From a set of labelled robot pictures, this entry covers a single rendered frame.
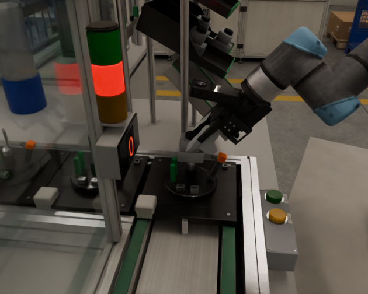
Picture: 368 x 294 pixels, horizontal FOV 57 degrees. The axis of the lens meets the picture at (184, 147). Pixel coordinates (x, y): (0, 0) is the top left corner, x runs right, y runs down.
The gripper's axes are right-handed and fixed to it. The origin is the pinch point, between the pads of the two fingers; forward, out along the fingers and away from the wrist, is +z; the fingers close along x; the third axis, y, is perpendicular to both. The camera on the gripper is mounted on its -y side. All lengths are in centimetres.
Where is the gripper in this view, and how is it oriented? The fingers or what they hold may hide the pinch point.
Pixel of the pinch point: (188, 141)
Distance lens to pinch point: 81.9
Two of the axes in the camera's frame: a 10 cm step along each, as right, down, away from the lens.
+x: 1.2, -5.4, 8.3
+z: -6.4, 6.0, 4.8
